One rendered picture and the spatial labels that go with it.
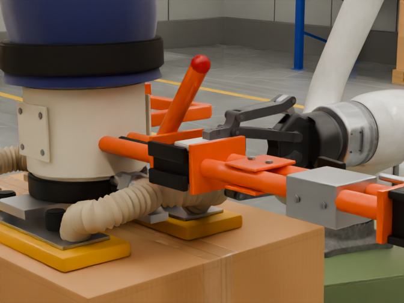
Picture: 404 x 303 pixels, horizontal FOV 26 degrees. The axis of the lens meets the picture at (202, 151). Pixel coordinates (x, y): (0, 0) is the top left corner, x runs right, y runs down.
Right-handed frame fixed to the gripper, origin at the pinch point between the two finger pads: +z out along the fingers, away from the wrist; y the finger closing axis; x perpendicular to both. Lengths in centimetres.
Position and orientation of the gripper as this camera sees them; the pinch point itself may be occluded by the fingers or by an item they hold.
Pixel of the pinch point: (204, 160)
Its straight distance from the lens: 104.5
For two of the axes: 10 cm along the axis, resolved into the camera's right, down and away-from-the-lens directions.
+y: 0.0, 9.7, 2.3
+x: -6.2, -1.8, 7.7
